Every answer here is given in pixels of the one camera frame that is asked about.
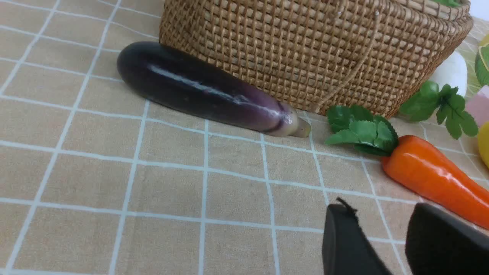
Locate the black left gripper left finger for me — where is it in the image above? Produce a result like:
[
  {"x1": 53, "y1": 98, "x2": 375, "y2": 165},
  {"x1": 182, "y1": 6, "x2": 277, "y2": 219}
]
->
[{"x1": 322, "y1": 198, "x2": 392, "y2": 275}]

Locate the orange toy carrot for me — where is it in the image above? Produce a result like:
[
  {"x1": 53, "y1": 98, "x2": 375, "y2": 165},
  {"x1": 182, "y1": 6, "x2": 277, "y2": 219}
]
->
[{"x1": 325, "y1": 105, "x2": 489, "y2": 229}]

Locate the purple toy eggplant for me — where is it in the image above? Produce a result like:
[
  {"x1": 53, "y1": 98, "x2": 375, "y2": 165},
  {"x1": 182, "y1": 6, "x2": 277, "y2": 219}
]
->
[{"x1": 117, "y1": 41, "x2": 311, "y2": 138}]

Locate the pink foam cube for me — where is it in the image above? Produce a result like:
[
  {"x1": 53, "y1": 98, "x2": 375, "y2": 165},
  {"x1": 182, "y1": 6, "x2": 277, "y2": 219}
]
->
[{"x1": 465, "y1": 85, "x2": 489, "y2": 128}]

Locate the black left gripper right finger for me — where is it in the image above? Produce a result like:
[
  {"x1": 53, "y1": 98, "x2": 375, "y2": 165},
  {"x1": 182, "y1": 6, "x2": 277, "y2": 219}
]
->
[{"x1": 405, "y1": 202, "x2": 489, "y2": 275}]

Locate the white toy radish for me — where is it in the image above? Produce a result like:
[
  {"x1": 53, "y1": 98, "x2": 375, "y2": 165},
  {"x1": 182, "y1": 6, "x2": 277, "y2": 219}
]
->
[{"x1": 399, "y1": 52, "x2": 479, "y2": 139}]

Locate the woven rattan basket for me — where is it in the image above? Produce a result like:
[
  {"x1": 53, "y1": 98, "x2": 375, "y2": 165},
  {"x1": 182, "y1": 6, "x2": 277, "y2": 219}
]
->
[{"x1": 159, "y1": 0, "x2": 473, "y2": 118}]

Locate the yellow toy lemon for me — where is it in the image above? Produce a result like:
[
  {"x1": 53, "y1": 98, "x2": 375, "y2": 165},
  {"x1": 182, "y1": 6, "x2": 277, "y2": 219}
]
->
[{"x1": 477, "y1": 121, "x2": 489, "y2": 169}]

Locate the checkered beige tablecloth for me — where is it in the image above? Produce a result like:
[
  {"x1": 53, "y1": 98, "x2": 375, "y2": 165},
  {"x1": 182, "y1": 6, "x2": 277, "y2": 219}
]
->
[{"x1": 0, "y1": 0, "x2": 489, "y2": 275}]

